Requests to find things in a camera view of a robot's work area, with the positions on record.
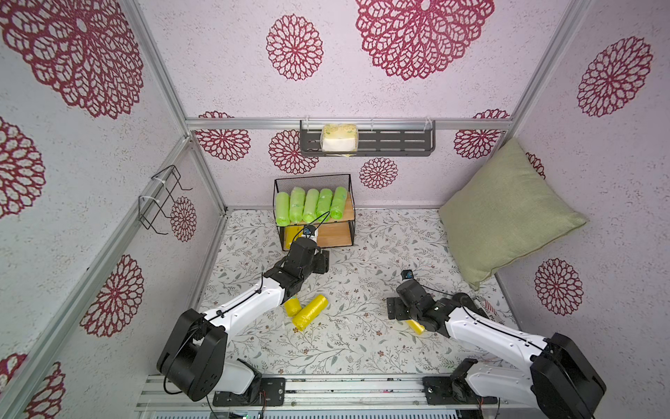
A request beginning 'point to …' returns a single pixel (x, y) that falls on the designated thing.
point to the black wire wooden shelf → (329, 234)
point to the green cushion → (507, 211)
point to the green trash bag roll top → (297, 204)
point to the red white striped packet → (484, 304)
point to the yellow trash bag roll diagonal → (310, 312)
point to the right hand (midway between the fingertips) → (397, 300)
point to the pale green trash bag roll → (311, 205)
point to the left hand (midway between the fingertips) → (319, 252)
